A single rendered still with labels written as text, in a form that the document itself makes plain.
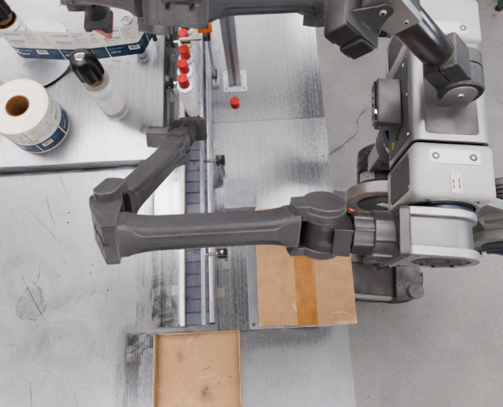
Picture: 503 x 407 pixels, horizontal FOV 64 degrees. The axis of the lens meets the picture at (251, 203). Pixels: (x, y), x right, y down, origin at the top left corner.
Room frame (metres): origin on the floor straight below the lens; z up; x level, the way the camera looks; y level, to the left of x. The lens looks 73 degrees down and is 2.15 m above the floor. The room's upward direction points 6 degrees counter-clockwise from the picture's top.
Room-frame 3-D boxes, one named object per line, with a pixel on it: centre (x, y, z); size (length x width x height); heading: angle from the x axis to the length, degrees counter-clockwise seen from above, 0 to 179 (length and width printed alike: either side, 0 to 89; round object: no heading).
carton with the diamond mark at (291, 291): (0.14, -0.12, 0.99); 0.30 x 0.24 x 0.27; 176
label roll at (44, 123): (0.75, 0.71, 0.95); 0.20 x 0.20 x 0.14
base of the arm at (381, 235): (0.13, -0.21, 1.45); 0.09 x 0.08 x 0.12; 169
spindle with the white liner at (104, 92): (0.78, 0.44, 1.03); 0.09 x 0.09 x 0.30
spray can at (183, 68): (0.79, 0.16, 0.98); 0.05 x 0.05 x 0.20
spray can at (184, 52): (0.84, 0.16, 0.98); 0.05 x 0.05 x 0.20
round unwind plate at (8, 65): (1.05, 0.75, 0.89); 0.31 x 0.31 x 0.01
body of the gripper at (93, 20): (0.83, 0.35, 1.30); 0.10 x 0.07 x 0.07; 178
